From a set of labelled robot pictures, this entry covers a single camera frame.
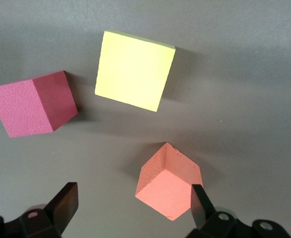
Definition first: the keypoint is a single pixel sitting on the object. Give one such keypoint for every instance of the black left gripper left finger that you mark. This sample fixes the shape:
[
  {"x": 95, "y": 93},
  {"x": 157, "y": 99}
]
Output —
[{"x": 63, "y": 208}]

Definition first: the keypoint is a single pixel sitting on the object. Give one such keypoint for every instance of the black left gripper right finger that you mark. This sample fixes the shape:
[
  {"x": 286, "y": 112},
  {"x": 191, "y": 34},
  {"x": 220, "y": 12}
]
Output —
[{"x": 201, "y": 208}]

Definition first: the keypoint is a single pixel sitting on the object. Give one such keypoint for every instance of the orange foam cube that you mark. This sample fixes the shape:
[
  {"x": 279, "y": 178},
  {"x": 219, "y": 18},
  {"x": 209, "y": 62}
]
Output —
[{"x": 170, "y": 191}]

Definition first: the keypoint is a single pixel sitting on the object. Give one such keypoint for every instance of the red foam cube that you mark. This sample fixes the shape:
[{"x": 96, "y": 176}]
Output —
[{"x": 26, "y": 106}]

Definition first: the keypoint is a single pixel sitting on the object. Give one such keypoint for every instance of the yellow foam cube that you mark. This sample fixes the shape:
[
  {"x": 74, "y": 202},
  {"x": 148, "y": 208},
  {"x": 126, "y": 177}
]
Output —
[{"x": 135, "y": 70}]

